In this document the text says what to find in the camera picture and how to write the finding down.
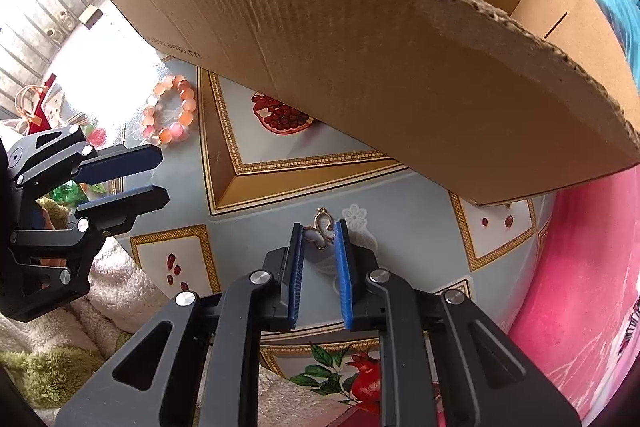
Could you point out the green foil packet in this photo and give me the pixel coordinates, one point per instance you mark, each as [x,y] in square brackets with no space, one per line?
[65,192]

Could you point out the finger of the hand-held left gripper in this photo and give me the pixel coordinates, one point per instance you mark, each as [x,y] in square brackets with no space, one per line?
[130,204]
[125,162]

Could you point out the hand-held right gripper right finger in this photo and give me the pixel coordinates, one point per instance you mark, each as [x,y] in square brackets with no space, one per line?
[342,277]

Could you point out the white fleece blanket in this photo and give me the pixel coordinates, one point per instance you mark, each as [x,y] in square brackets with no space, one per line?
[125,287]

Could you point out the small brown box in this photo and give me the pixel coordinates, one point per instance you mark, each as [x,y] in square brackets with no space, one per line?
[90,17]

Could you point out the green shaggy cloth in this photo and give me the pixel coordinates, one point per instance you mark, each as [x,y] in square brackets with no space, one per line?
[45,372]

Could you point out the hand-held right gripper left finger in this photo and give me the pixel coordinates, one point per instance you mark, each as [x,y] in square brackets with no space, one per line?
[296,277]

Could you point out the brown cardboard box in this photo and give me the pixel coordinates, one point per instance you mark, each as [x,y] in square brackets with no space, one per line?
[350,57]

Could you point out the patterned plastic tablecloth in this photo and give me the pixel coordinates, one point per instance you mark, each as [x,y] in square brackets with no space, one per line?
[400,217]

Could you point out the pink floral blanket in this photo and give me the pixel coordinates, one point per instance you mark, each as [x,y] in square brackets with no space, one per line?
[575,282]

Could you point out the red gift bag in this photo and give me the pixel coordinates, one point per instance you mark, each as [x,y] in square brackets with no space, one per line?
[42,117]

